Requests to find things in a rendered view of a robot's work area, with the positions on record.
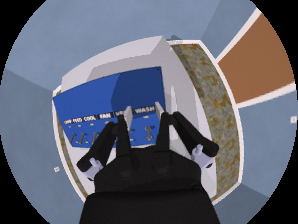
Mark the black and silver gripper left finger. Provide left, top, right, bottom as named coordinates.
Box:
left=76, top=106, right=134, bottom=181

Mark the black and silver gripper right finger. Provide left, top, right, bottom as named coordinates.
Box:
left=151, top=102, right=219, bottom=174

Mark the blue switch console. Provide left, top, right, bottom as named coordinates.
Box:
left=52, top=66, right=166, bottom=148

